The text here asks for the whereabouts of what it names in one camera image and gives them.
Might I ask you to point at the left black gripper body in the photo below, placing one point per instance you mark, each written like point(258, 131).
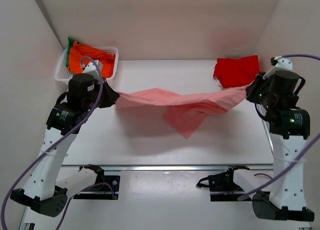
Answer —
point(93, 95)

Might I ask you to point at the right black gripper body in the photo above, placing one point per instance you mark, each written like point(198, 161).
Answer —
point(267, 99)

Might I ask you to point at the pink t-shirt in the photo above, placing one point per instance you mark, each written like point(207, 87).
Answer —
point(185, 113)

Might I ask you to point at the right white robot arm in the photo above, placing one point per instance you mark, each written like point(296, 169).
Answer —
point(289, 129)

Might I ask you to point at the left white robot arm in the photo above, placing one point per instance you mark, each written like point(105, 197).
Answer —
point(43, 192)

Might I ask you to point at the white plastic basket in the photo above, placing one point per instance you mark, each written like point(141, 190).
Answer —
point(62, 74)

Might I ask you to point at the folded red t-shirt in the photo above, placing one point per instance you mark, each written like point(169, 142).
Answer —
point(240, 72)

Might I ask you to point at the orange t-shirt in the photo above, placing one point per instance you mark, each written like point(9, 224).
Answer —
point(79, 50)

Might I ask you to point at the green t-shirt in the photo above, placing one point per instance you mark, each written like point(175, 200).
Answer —
point(71, 41)

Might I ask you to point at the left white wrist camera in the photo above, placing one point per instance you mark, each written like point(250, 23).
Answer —
point(91, 69)

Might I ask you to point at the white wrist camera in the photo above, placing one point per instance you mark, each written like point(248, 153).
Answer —
point(91, 69)
point(279, 63)

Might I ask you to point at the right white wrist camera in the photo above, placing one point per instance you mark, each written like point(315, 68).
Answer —
point(279, 63)

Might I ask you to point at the aluminium rail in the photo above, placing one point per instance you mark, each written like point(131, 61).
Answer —
point(163, 168)

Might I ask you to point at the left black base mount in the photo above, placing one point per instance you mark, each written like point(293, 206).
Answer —
point(106, 187)

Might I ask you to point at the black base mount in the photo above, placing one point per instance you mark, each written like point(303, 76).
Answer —
point(230, 184)
point(106, 187)

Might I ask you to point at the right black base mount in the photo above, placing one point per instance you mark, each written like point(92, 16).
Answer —
point(230, 184)

